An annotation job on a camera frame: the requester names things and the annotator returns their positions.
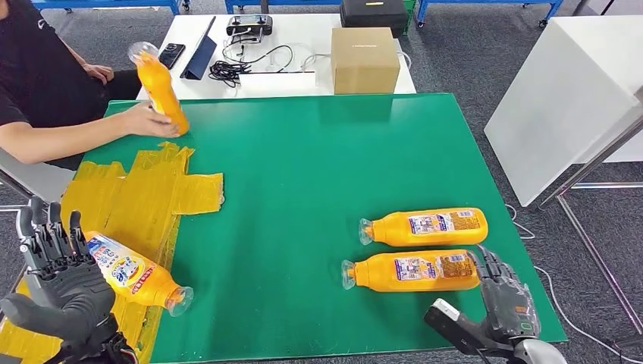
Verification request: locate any blue metal rack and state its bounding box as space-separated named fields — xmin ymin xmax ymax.
xmin=416 ymin=0 xmax=566 ymax=29
xmin=30 ymin=0 xmax=192 ymax=16
xmin=224 ymin=0 xmax=343 ymax=14

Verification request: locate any black cable bundle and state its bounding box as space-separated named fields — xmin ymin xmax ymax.
xmin=208 ymin=45 xmax=295 ymax=89

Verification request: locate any black remote controller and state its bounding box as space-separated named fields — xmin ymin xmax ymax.
xmin=226 ymin=14 xmax=274 ymax=44

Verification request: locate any brown cardboard box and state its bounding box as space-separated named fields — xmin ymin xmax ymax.
xmin=330 ymin=27 xmax=401 ymax=96

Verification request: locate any white floor cable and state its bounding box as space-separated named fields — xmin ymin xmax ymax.
xmin=504 ymin=203 xmax=643 ymax=364

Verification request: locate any orange plastic bottle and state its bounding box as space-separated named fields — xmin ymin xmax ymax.
xmin=83 ymin=231 xmax=194 ymax=318
xmin=127 ymin=41 xmax=191 ymax=137
xmin=358 ymin=207 xmax=489 ymax=248
xmin=341 ymin=249 xmax=482 ymax=293

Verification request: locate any yellow tape sheet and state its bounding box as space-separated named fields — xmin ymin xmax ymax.
xmin=0 ymin=141 xmax=225 ymax=364

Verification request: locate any black smartphone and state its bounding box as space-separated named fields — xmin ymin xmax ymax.
xmin=158 ymin=42 xmax=187 ymax=71

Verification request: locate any silver metal frame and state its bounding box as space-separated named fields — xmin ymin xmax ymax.
xmin=537 ymin=115 xmax=643 ymax=353

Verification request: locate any black hard case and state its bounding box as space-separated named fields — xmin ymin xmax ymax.
xmin=340 ymin=0 xmax=409 ymax=39

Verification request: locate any person's right hand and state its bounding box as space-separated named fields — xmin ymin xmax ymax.
xmin=119 ymin=102 xmax=182 ymax=139

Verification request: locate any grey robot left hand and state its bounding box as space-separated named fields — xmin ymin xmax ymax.
xmin=0 ymin=196 xmax=118 ymax=343

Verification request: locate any person's left hand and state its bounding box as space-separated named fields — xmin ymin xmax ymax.
xmin=83 ymin=62 xmax=115 ymax=86

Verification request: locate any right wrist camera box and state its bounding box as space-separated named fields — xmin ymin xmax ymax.
xmin=423 ymin=299 xmax=508 ymax=358

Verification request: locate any person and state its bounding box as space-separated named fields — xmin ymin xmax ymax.
xmin=0 ymin=0 xmax=182 ymax=172

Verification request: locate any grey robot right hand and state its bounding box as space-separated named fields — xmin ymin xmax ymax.
xmin=467 ymin=245 xmax=542 ymax=345

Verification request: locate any dark blue tablet case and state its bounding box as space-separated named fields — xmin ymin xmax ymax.
xmin=180 ymin=16 xmax=218 ymax=81

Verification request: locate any grey chair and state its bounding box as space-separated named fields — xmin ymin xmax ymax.
xmin=0 ymin=148 xmax=77 ymax=217

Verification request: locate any white side table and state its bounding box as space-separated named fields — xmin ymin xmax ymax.
xmin=483 ymin=16 xmax=643 ymax=208

